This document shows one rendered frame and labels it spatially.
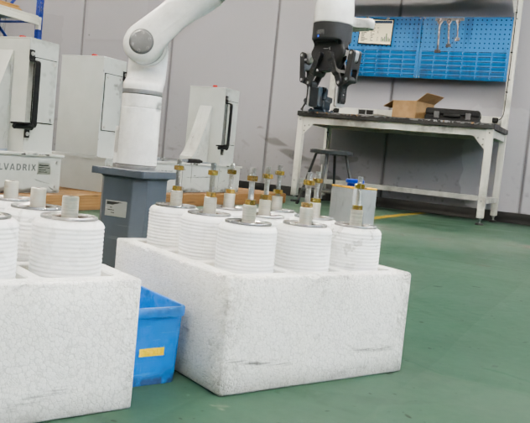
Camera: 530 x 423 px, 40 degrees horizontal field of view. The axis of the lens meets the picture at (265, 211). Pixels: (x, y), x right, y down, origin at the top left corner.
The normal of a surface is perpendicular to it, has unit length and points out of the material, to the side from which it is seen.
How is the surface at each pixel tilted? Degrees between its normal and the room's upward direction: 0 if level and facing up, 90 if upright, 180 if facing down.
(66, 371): 90
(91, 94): 90
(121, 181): 93
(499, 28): 90
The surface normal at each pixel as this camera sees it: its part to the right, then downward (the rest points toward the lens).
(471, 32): -0.45, 0.03
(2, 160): 0.89, 0.12
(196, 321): -0.80, -0.04
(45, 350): 0.61, 0.12
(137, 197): 0.29, 0.11
